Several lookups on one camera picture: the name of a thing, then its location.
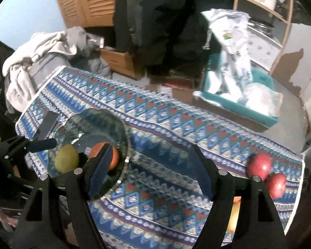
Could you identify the white patterned sheet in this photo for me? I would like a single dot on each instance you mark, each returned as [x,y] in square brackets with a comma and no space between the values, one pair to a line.
[264,49]

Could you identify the teal cardboard box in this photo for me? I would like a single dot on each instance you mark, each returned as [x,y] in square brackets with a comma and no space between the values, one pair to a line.
[261,77]

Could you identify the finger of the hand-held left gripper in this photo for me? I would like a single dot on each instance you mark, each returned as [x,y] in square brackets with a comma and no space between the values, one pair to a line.
[42,145]
[48,124]

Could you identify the black bag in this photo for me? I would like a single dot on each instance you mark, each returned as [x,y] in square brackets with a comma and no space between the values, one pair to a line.
[0,57]

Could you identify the clear plastic bag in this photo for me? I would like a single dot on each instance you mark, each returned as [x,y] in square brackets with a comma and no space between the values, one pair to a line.
[261,96]

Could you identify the small cardboard box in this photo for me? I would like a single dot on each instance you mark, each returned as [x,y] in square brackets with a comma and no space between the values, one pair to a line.
[178,94]

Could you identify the flat brown cardboard sheet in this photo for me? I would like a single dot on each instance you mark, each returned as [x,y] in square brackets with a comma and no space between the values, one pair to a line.
[230,114]

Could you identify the dark hanging clothes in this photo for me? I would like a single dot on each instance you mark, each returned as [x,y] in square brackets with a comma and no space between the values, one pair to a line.
[171,18]

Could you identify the round glass plate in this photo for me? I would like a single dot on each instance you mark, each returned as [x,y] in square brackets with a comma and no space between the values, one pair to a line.
[98,124]

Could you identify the metal basin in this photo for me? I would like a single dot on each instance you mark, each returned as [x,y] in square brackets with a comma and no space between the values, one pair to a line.
[261,26]

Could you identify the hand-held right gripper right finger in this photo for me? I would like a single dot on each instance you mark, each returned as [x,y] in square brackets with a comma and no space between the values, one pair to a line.
[204,172]

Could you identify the blue patterned tablecloth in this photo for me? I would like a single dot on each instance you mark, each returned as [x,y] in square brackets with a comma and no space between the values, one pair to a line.
[171,147]

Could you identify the red apple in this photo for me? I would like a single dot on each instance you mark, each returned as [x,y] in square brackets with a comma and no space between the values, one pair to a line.
[276,185]
[259,164]

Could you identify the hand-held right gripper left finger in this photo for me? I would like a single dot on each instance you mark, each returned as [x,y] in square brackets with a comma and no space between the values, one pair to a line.
[101,171]

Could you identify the pile of grey clothes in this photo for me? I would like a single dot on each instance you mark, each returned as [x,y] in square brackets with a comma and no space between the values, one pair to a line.
[23,64]

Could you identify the white rice bag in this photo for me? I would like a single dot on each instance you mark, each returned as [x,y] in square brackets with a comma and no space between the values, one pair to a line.
[233,44]

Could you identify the orange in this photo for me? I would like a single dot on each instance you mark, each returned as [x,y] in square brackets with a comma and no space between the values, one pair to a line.
[234,217]
[96,150]

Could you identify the wooden shelf rack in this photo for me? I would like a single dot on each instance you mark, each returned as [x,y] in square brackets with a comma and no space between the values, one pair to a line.
[287,26]

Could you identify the wooden louvered door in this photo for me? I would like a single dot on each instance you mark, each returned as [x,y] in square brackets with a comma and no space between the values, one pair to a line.
[93,0]

